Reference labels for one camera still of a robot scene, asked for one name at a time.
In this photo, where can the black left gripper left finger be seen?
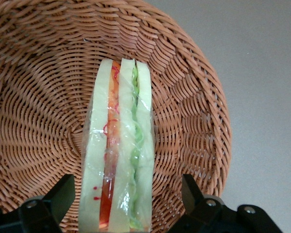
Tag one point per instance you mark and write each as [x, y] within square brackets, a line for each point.
[55, 201]

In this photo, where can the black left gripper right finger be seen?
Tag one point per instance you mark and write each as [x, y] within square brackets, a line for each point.
[203, 213]

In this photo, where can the plastic-wrapped triangle sandwich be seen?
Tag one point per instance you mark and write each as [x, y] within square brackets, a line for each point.
[126, 136]

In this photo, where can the round brown wicker basket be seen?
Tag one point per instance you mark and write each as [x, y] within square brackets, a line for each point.
[38, 109]

